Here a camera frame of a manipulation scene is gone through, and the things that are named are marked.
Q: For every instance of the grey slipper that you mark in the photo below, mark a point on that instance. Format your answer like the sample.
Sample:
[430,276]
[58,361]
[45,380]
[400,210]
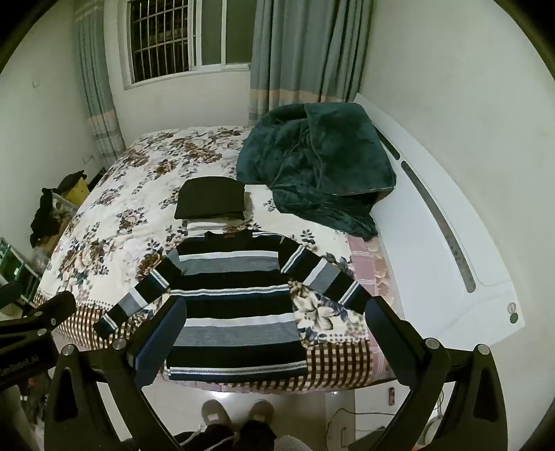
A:
[261,411]
[216,413]

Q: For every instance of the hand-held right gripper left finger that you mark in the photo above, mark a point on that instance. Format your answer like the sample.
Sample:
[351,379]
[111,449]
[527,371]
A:
[161,336]

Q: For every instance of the person's dark trouser legs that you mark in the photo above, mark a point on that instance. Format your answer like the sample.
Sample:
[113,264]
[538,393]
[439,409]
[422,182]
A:
[225,438]

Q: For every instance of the yellow box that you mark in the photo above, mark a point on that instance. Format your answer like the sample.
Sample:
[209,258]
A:
[78,194]

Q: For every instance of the floral bed sheet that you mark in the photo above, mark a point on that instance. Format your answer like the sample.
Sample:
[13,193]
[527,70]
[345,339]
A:
[112,208]

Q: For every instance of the striped knit sweater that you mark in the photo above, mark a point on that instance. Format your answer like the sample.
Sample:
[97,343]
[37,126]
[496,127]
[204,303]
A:
[234,303]

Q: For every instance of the dark green plush blanket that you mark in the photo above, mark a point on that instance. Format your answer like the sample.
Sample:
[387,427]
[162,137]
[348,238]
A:
[321,164]

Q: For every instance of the barred window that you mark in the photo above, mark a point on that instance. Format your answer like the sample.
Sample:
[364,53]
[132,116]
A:
[186,39]

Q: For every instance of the black folded garment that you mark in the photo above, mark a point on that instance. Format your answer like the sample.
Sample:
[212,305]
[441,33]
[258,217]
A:
[210,197]

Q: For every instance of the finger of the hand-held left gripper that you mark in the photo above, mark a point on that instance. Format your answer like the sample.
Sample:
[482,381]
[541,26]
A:
[56,305]

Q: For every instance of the white headboard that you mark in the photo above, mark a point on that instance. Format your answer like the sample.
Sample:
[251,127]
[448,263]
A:
[433,260]

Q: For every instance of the green plastic crate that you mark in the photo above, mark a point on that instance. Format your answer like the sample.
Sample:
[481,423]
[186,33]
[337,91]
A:
[15,266]

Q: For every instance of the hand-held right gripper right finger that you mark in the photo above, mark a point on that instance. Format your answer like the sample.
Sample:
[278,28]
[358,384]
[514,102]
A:
[389,336]

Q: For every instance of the grey-green curtain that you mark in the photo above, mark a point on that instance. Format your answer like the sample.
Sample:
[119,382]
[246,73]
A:
[97,95]
[303,52]

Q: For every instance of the white folded garment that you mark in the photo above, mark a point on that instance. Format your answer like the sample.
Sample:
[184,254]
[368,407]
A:
[208,225]

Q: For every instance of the black clothes heap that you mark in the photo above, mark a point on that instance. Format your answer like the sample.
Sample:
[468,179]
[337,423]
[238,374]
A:
[45,214]

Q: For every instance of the pink patterned cloth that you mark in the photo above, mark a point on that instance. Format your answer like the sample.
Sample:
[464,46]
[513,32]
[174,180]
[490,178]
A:
[368,260]

